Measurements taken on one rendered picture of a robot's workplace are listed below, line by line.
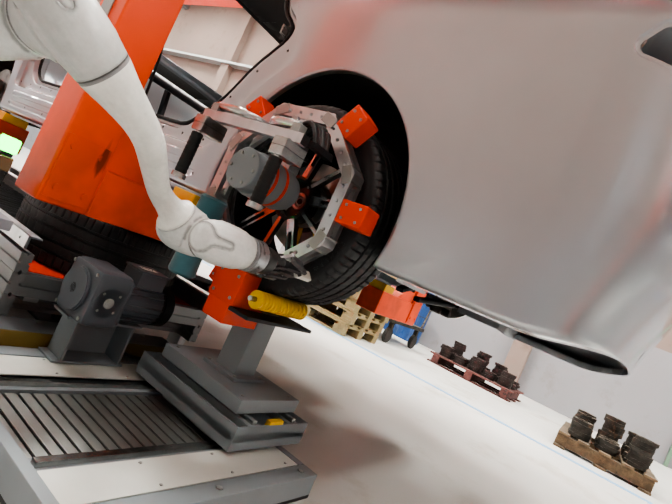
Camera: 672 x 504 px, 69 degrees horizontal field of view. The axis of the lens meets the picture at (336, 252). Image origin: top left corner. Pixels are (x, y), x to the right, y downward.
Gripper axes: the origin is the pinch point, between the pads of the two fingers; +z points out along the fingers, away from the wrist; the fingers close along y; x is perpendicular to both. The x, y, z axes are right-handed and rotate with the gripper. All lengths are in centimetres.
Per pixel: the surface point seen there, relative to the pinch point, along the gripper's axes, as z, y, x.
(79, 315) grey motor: -31, -59, 5
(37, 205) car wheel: -27, -86, 61
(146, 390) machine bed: -2, -67, -14
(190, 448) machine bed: -11, -41, -38
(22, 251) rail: -39, -75, 32
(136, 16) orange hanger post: -43, -10, 81
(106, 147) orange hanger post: -35, -38, 53
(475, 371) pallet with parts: 588, -102, 36
